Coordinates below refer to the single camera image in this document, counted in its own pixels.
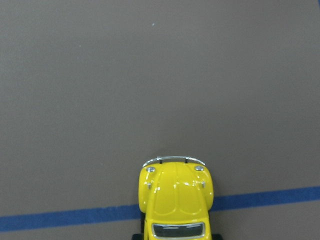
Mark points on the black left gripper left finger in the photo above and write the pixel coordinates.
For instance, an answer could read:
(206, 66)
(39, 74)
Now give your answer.
(137, 236)

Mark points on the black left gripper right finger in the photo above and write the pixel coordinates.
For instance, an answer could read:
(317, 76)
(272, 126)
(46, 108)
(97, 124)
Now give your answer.
(216, 236)

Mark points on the yellow beetle toy car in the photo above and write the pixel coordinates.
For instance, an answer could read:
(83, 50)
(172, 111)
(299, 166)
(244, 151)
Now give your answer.
(175, 195)

